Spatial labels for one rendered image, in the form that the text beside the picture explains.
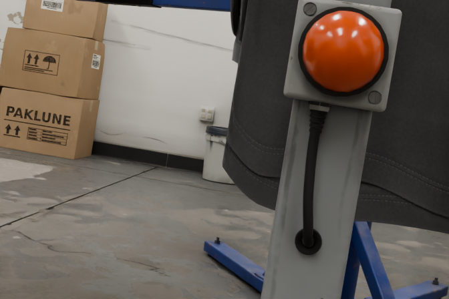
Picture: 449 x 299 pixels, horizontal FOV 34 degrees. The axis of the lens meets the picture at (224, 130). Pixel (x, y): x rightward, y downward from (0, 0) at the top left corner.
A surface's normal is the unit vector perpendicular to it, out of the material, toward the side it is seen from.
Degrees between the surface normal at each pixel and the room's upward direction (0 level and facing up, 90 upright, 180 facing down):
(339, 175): 90
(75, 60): 90
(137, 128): 90
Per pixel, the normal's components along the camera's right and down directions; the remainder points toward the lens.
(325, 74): -0.51, 0.69
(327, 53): -0.61, 0.11
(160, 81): -0.12, 0.04
